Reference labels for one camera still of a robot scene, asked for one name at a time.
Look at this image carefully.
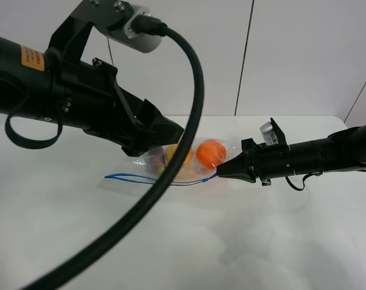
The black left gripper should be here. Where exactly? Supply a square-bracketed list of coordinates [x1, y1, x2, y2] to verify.
[45, 1, 184, 156]

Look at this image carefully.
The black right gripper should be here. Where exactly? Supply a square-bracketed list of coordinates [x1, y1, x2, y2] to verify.
[217, 138, 292, 186]

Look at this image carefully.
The clear zip bag blue zipper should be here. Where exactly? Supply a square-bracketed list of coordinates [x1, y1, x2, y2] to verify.
[104, 138, 240, 187]

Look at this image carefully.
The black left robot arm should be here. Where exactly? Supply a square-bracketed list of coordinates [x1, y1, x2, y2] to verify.
[0, 1, 183, 156]

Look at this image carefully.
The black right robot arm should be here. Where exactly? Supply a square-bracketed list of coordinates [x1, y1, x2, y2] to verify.
[216, 119, 366, 186]

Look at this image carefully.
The purple eggplant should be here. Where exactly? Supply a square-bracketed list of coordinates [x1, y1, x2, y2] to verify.
[151, 147, 167, 175]

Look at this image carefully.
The yellow pear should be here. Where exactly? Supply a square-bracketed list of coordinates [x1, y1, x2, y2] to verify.
[165, 144, 194, 166]

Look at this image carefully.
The orange fruit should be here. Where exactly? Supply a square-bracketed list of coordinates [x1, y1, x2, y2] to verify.
[196, 139, 226, 169]

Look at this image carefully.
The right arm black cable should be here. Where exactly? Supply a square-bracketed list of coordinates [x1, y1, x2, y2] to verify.
[284, 170, 323, 192]

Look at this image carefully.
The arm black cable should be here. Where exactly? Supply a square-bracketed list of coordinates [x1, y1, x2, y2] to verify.
[284, 170, 323, 192]
[15, 13, 204, 290]

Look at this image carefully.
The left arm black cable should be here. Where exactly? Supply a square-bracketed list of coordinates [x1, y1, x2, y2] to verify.
[15, 13, 204, 290]

